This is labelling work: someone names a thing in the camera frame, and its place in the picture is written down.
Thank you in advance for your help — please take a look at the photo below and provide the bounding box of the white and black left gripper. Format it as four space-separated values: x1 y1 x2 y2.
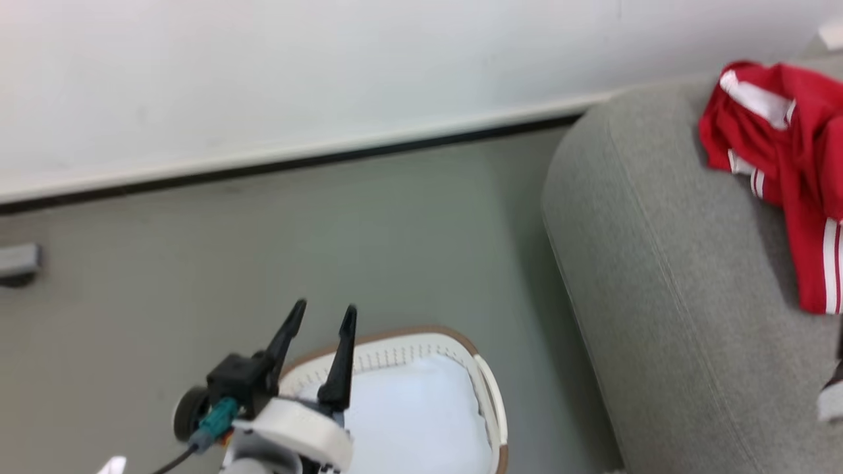
227 299 358 473

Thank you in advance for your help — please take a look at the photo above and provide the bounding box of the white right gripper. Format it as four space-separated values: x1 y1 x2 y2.
817 321 843 423

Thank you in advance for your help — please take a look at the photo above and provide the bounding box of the red garment with white stripes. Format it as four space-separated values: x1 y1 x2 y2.
698 61 843 315

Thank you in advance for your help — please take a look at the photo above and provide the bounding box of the white laundry basket brown rim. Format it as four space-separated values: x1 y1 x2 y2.
277 325 510 474

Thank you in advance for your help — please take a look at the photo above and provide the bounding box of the white cloth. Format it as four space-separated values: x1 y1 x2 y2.
295 354 495 474

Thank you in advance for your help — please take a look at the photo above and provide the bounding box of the light grey fabric sofa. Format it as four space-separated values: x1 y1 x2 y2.
540 33 843 474

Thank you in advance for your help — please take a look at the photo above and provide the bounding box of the grey floor door stop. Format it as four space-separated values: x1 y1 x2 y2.
0 242 44 288

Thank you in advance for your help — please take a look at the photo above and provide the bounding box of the teal cable connector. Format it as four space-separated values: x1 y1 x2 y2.
190 396 240 454

